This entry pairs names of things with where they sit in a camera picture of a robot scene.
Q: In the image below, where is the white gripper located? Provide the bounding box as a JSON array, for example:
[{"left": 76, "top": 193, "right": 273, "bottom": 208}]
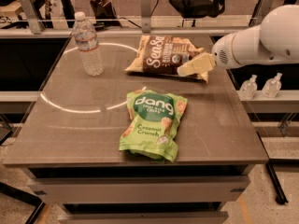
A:
[{"left": 177, "top": 35, "right": 237, "bottom": 77}]

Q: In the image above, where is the brown Sensible chip bag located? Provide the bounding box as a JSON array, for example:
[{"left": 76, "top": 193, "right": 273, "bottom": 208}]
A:
[{"left": 125, "top": 35, "right": 209, "bottom": 81}]

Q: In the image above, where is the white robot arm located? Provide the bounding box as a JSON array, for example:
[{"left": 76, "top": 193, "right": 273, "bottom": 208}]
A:
[{"left": 177, "top": 5, "right": 299, "bottom": 77}]

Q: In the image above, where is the green Dang chip bag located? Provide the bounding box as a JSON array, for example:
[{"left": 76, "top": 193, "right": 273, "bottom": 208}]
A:
[{"left": 119, "top": 90, "right": 188, "bottom": 162}]

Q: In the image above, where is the clear sanitizer bottle left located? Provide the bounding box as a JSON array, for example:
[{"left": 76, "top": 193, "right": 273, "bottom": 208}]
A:
[{"left": 239, "top": 75, "right": 257, "bottom": 100}]

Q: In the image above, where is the clear sanitizer bottle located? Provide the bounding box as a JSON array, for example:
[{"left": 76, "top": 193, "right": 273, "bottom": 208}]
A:
[
  {"left": 239, "top": 75, "right": 257, "bottom": 100},
  {"left": 262, "top": 73, "right": 282, "bottom": 98}
]

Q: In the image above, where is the black office chair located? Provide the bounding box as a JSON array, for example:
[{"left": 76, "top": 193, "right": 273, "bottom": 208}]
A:
[{"left": 169, "top": 0, "right": 225, "bottom": 19}]

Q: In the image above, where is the clear sanitizer bottle right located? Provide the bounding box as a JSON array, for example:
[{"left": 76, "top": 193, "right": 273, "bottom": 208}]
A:
[{"left": 262, "top": 73, "right": 282, "bottom": 98}]

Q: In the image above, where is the clear plastic water bottle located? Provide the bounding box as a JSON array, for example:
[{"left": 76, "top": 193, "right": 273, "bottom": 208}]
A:
[{"left": 73, "top": 12, "right": 105, "bottom": 77}]

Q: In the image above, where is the metal bracket centre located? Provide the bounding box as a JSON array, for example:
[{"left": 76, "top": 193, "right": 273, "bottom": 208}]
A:
[{"left": 141, "top": 0, "right": 151, "bottom": 33}]

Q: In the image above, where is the metal bracket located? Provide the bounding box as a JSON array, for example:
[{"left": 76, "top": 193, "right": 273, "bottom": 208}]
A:
[
  {"left": 19, "top": 0, "right": 44, "bottom": 35},
  {"left": 141, "top": 0, "right": 151, "bottom": 33},
  {"left": 250, "top": 0, "right": 274, "bottom": 26}
]

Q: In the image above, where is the metal bracket right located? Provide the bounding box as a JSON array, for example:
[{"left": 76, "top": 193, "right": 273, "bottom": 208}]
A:
[{"left": 250, "top": 0, "right": 274, "bottom": 26}]

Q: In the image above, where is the metal bracket left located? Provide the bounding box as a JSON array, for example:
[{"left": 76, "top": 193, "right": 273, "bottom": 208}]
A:
[{"left": 19, "top": 0, "right": 44, "bottom": 35}]

